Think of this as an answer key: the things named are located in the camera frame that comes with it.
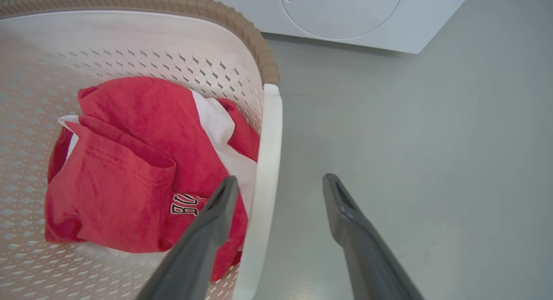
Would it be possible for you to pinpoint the white cloth garment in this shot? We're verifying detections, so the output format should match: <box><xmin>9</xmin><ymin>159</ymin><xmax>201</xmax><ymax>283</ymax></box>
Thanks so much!
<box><xmin>57</xmin><ymin>90</ymin><xmax>258</xmax><ymax>266</ymax></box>

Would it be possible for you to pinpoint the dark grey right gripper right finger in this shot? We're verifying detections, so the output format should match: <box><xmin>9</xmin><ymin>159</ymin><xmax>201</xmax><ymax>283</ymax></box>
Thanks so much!
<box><xmin>322</xmin><ymin>173</ymin><xmax>425</xmax><ymax>300</ymax></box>

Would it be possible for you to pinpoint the red shirt with lettering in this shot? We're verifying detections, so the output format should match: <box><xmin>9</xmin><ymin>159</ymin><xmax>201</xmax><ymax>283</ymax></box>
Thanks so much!
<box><xmin>44</xmin><ymin>76</ymin><xmax>261</xmax><ymax>282</ymax></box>

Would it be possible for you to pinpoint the round white washing machine door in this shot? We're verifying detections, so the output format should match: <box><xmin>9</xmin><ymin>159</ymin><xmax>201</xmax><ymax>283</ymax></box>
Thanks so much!
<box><xmin>280</xmin><ymin>0</ymin><xmax>403</xmax><ymax>40</ymax></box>

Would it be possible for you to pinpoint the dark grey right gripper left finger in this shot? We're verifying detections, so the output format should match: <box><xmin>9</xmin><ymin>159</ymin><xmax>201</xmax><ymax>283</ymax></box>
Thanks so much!
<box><xmin>135</xmin><ymin>175</ymin><xmax>240</xmax><ymax>300</ymax></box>

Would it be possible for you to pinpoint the white perforated plastic laundry basket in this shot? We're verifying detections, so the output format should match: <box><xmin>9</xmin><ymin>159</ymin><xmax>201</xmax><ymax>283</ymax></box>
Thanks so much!
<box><xmin>0</xmin><ymin>0</ymin><xmax>283</xmax><ymax>300</ymax></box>

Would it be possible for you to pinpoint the white washing machine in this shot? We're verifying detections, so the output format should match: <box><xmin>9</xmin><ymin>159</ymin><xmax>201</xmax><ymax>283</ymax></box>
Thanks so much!
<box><xmin>0</xmin><ymin>0</ymin><xmax>475</xmax><ymax>54</ymax></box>

